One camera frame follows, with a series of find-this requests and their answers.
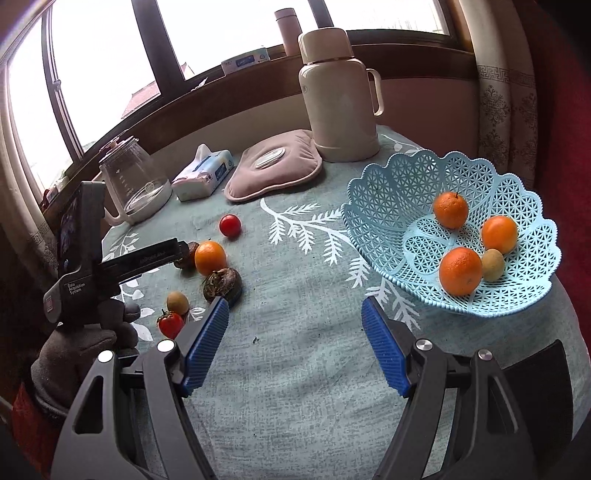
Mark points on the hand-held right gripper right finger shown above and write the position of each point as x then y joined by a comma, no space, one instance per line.
383,350

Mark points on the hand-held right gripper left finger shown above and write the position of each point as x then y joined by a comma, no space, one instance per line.
205,346

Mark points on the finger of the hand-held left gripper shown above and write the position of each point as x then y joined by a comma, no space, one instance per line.
147,261

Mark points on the dark brown wrinkled fruit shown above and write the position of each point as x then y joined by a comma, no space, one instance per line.
186,261

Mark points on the red tomato with green stem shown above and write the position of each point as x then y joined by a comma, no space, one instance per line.
170,324

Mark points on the small brown kiwi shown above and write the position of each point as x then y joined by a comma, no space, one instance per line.
178,302

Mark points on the smooth medium orange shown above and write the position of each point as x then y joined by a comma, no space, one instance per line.
210,258

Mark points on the dark brown water chestnut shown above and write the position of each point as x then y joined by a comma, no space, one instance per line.
226,281

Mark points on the round red cherry tomato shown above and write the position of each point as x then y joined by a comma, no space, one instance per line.
230,225

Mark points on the large orange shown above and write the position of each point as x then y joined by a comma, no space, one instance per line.
460,271

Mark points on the tan round fruit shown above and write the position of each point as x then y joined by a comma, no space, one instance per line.
494,264

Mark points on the light blue plastic lattice basket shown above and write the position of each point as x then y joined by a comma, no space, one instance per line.
392,207

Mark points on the mandarin with stem dot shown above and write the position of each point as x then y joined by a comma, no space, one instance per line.
451,211

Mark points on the small orange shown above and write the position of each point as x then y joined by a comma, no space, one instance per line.
499,234

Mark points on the person's left hand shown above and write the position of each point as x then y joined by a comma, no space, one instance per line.
78,364

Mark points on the patterned beige curtain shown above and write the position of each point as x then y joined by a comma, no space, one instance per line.
503,101
23,207

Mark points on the soft tissue pack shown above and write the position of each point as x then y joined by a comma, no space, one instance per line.
198,182

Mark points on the pink electric hot water bag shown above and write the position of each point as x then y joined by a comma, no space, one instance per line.
258,182

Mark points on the white and blue box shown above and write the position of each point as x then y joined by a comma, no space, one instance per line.
244,61

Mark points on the cream thermos jug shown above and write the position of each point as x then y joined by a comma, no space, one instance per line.
337,101

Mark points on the pink tumbler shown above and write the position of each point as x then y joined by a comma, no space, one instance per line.
288,32

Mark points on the dark red cloth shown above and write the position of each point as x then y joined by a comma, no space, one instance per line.
563,138

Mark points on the wooden window frame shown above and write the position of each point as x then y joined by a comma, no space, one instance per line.
152,37

